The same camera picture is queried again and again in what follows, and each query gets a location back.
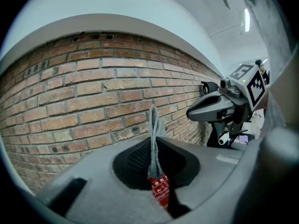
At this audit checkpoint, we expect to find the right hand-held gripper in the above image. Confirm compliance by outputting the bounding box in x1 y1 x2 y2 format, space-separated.
186 63 267 131

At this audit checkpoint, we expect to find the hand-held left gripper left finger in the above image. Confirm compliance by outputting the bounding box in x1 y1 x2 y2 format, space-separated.
36 136 169 224

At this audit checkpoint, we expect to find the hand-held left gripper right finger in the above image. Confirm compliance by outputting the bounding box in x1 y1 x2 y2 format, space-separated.
156 136 249 210

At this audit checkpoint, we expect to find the red fire extinguisher box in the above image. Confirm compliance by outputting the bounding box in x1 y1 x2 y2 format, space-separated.
149 175 170 211

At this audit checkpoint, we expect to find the gray wiping cloth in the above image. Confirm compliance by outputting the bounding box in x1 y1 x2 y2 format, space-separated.
147 105 168 176

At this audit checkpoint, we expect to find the person's right forearm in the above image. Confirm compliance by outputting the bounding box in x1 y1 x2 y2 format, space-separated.
253 94 269 113

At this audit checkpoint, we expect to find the black office chair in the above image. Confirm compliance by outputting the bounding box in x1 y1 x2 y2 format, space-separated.
200 80 255 149

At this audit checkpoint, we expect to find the person's light gray shirt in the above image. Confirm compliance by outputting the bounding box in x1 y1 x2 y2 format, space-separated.
233 0 295 135

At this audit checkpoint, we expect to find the ceiling light tube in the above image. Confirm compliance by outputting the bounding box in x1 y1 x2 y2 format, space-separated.
244 7 251 33

